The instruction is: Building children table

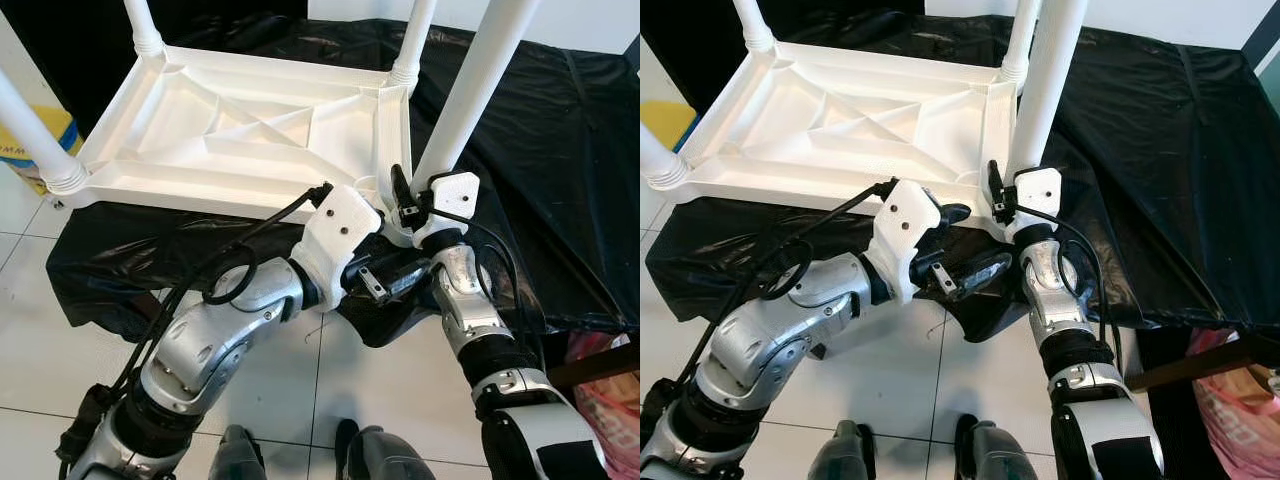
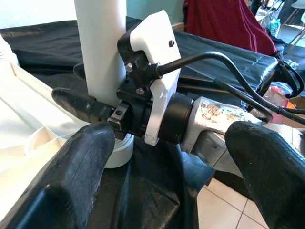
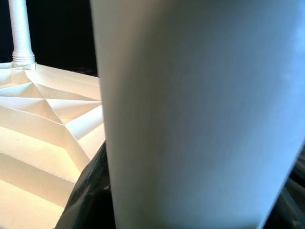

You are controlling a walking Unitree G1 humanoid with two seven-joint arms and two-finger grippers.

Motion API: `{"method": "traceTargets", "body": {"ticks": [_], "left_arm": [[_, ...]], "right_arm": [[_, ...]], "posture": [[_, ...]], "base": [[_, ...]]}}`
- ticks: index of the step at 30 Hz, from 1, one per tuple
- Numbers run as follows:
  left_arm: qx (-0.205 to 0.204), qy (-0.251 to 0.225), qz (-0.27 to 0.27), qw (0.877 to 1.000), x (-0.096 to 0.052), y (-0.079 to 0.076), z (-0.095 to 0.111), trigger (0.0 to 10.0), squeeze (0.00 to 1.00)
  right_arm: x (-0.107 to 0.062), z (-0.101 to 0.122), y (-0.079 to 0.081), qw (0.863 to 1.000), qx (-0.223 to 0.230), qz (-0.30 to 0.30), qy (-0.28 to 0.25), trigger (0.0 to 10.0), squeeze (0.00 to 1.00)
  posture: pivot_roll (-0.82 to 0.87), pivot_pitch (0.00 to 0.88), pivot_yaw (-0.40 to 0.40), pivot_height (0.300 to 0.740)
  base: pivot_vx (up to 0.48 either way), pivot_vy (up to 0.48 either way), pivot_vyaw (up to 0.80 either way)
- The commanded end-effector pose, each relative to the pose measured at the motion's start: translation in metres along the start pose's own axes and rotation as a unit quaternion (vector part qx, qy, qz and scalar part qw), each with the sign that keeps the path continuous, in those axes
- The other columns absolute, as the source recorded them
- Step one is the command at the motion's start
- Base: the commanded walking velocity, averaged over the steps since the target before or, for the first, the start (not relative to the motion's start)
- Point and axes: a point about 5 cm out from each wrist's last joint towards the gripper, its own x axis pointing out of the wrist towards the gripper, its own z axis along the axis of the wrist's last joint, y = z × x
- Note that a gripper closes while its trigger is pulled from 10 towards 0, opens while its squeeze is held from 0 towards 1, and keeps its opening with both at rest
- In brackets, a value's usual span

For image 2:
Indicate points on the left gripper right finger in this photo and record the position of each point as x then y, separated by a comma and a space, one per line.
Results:
269, 167

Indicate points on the brown cardboard box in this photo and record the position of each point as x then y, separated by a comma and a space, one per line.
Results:
296, 119

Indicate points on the pink plastic bag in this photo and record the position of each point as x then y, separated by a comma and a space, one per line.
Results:
276, 117

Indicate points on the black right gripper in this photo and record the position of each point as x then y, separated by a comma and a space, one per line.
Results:
138, 112

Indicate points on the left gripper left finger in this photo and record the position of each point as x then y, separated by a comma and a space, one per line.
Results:
59, 179

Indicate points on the black plastic table cover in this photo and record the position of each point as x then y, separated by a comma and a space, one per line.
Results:
155, 190

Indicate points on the dark red cloth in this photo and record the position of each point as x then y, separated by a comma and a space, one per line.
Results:
226, 23

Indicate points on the white plastic children table top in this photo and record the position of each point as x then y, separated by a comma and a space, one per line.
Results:
23, 107

